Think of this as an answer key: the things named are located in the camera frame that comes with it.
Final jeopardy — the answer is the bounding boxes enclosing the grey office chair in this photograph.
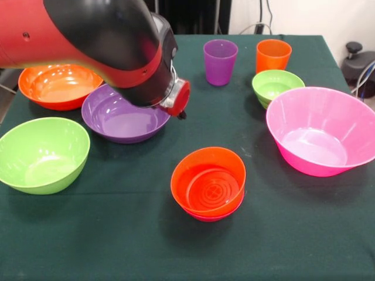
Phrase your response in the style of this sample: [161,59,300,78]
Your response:
[0,67,23,94]

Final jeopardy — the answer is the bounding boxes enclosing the large green plastic bowl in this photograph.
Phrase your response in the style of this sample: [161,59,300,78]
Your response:
[0,116,91,196]

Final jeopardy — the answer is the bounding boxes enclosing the large pink plastic bowl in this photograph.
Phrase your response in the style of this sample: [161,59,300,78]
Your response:
[265,86,375,178]

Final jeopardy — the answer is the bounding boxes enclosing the orange plastic cup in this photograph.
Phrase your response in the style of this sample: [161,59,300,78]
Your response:
[255,39,293,74]

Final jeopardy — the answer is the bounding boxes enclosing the purple plastic cup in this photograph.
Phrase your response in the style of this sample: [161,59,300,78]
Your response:
[203,39,239,87]

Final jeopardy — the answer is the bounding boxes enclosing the purple plastic bowl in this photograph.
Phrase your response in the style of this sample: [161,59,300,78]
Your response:
[81,83,172,145]

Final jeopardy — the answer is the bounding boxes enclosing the dark green tablecloth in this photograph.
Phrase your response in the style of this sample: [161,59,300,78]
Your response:
[0,33,375,281]

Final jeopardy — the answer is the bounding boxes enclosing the small red plastic bowl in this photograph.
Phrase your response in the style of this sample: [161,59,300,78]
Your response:
[182,190,246,223]

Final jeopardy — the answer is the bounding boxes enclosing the white and blue cable bundle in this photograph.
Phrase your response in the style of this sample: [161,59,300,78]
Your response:
[351,63,375,100]

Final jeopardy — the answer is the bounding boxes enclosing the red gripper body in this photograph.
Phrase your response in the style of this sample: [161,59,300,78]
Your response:
[166,78,192,118]

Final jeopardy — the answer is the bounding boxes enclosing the black hanging cable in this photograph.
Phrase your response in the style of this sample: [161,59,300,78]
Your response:
[264,0,275,25]

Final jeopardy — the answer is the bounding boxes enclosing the small green plastic bowl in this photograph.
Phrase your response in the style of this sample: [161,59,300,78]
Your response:
[251,69,306,109]

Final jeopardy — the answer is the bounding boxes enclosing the large orange plastic bowl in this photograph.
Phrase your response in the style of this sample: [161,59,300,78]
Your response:
[18,64,104,111]

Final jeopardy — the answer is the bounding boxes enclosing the small orange plastic bowl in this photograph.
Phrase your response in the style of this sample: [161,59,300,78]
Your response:
[170,146,247,218]

